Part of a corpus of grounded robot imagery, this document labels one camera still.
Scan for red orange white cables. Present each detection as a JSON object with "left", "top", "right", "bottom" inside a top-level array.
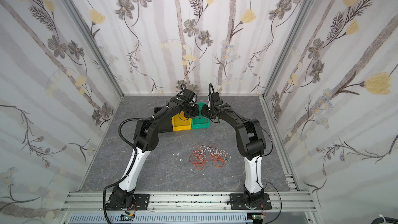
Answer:
[{"left": 188, "top": 142, "right": 232, "bottom": 170}]

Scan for green plastic bin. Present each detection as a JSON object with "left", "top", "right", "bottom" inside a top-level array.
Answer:
[{"left": 191, "top": 103, "right": 210, "bottom": 129}]

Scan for yellow plastic bin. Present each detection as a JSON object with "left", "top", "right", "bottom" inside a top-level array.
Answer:
[{"left": 172, "top": 112, "right": 192, "bottom": 132}]

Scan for black plastic bin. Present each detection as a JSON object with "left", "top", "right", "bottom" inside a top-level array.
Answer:
[{"left": 153, "top": 106, "right": 169, "bottom": 119}]

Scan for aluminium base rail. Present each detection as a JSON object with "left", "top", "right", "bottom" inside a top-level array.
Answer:
[{"left": 62, "top": 191, "right": 318, "bottom": 224}]

